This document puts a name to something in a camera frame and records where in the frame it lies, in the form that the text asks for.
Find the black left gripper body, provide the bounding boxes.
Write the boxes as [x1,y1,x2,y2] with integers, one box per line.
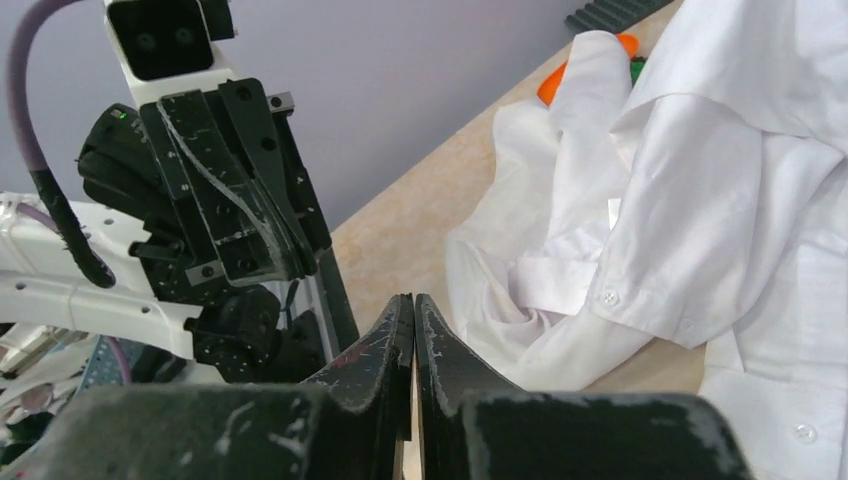
[78,88,332,305]

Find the orange curved toy block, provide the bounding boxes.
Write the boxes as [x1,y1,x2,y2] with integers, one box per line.
[536,33,640,106]

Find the white shirt garment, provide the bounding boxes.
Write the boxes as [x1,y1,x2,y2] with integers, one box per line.
[445,1,847,479]

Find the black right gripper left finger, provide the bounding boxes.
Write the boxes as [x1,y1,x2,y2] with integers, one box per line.
[2,294,414,479]

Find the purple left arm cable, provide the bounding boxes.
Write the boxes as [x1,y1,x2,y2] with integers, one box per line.
[5,0,117,290]

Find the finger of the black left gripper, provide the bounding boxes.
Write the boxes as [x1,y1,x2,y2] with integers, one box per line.
[141,90,302,287]
[218,78,317,277]

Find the dark grey baseplate left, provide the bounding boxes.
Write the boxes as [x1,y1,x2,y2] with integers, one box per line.
[564,0,672,34]

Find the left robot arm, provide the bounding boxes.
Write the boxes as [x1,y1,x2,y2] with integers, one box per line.
[1,78,360,383]

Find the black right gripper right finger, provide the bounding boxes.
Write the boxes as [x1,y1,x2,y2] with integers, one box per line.
[415,294,751,479]

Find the green small toy brick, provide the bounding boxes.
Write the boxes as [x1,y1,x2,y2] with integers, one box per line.
[630,57,647,85]

